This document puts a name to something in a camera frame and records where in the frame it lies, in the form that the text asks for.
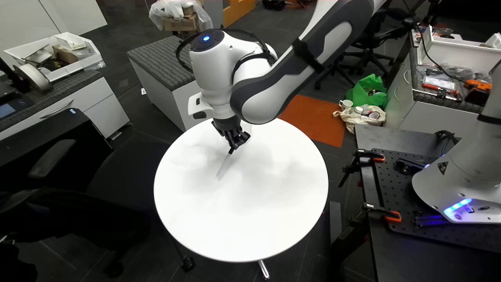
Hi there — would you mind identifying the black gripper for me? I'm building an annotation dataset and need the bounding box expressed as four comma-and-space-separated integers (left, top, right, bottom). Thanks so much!
212, 116, 250, 154

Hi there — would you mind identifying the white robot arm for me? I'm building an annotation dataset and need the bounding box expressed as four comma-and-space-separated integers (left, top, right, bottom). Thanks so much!
187, 0, 501, 224

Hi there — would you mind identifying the round white table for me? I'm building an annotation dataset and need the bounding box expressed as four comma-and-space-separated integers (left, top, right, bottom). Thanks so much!
153, 119, 328, 263

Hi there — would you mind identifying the orange floor mat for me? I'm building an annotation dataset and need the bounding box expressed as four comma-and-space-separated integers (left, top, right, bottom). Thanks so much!
280, 96, 344, 147

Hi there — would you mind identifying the white grey cabinet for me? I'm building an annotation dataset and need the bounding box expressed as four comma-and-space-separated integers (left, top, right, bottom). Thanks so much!
128, 36, 200, 130

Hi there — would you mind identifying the orange black clamp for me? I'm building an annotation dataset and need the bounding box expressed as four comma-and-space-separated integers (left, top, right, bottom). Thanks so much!
361, 202, 402, 224
338, 149, 385, 187

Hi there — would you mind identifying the green plastic bag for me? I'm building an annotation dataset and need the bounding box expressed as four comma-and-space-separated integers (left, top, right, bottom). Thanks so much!
346, 74, 388, 110

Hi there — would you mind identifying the orange black clamp near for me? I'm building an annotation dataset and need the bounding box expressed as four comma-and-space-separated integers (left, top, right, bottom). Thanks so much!
361, 202, 402, 224

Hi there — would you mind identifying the black chair foreground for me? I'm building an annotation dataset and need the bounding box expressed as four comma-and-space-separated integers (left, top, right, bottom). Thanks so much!
0, 108, 167, 282

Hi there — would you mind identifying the black office chair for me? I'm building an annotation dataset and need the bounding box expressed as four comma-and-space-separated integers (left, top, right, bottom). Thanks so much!
313, 3, 413, 89

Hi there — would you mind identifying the white box with clutter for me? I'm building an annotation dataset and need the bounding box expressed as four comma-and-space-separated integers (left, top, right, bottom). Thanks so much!
4, 31, 103, 82

